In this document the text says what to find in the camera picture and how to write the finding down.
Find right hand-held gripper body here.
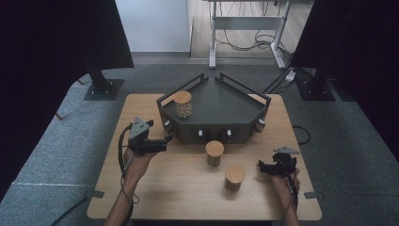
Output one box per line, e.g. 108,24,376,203
266,146,301,177

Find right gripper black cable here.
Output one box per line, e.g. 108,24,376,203
283,170,299,210

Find person's right hand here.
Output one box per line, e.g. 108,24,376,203
270,169,301,202

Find black curtain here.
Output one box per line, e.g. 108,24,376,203
290,0,399,164
0,0,136,202

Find black floor cable loop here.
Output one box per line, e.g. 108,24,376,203
292,124,311,146

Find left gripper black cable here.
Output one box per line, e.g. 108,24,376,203
117,122,140,226

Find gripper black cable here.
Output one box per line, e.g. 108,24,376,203
117,122,140,226
283,170,299,210

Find short jar with wooden lid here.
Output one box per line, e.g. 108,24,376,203
224,164,247,191

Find bean-filled jar with wooden lid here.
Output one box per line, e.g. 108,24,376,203
172,90,194,120

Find white metal desk frame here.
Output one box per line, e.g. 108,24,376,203
201,0,293,71

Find black stand with base plate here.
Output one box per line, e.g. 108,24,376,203
83,60,124,102
295,67,337,103

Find tangle of black floor cables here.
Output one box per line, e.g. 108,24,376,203
215,0,295,60

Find black corner shelf rack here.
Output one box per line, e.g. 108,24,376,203
155,72,272,146

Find white power strip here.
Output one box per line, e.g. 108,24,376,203
284,69,297,83

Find person's left hand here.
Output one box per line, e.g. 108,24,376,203
122,146,159,188

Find tall jar with wooden lid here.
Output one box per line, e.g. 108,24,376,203
205,139,225,168

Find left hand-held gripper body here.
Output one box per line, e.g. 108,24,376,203
127,117,168,156

